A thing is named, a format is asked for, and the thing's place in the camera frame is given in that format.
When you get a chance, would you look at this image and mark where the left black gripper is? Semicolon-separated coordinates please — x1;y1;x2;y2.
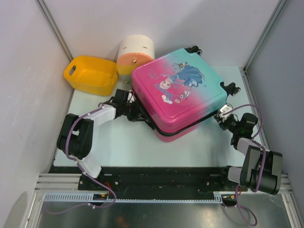
122;100;145;122

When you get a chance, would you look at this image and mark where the pink and teal children's suitcase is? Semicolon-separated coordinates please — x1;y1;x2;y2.
131;46;240;142

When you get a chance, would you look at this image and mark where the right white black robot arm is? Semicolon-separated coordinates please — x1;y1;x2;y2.
214;113;283;195

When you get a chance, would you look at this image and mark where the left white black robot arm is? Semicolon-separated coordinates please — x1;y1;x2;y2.
57;89;155;190

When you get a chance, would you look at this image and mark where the yellow plastic basket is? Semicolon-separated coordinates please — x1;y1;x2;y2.
63;56;118;96

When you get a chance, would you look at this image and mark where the round pastel drawer cabinet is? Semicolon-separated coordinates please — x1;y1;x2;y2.
116;35;155;84

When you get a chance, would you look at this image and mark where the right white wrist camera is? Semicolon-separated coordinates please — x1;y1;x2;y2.
218;104;233;119

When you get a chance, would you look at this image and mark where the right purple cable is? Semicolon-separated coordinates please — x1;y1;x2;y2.
223;104;263;226

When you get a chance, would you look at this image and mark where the purple cable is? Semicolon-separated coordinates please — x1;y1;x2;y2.
45;102;117;216
223;104;263;226

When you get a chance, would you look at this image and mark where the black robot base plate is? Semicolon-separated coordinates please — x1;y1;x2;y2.
48;166;240;196

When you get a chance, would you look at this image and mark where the grey slotted cable duct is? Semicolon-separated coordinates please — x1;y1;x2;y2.
44;191;224;204

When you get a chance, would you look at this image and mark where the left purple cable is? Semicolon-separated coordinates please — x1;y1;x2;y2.
45;102;117;216

